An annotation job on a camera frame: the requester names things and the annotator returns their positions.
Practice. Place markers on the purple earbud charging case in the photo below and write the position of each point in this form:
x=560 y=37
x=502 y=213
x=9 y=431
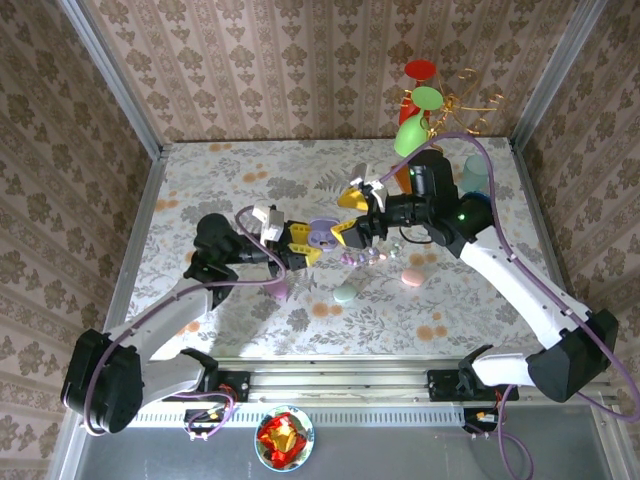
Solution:
x=322 y=225

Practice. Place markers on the purple earbud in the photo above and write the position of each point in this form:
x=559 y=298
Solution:
x=361 y=258
x=346 y=258

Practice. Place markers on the mint green earbud charging case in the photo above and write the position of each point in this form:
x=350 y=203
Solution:
x=345 y=294

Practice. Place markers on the pink earbud charging case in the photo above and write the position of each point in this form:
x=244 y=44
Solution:
x=412 y=277

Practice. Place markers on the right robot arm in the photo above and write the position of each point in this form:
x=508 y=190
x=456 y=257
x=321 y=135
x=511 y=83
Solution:
x=515 y=285

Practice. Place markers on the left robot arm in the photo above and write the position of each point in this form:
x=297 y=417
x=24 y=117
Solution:
x=165 y=310

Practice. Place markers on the dark blue mug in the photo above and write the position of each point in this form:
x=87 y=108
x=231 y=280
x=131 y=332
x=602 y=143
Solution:
x=475 y=196

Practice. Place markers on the floral table cover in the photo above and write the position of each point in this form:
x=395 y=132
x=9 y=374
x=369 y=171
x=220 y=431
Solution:
x=280 y=165

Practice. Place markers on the pale teal plastic cup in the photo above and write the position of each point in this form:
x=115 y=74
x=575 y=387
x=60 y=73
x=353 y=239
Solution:
x=475 y=172

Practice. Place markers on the green plastic wine glass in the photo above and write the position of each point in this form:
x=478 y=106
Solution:
x=410 y=139

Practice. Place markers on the red plastic wine glass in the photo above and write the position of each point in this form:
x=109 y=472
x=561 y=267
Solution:
x=419 y=69

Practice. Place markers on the black power connector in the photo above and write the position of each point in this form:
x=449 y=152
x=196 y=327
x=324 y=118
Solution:
x=205 y=419
x=480 y=419

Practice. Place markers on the red gold foil candy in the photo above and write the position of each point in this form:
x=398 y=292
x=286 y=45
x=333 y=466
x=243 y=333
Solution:
x=281 y=436

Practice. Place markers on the white patterned bowl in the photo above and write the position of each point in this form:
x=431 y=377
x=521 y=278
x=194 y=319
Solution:
x=260 y=450

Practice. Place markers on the aluminium table side rail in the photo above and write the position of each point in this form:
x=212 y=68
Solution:
x=142 y=225
x=540 y=210

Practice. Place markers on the aluminium front rail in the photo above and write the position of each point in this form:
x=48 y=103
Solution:
x=340 y=385

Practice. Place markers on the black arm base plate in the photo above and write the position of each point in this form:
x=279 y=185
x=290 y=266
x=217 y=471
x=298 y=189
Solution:
x=440 y=385
x=237 y=385

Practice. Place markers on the aluminium frame post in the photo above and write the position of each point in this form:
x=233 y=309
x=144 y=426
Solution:
x=555 y=75
x=112 y=75

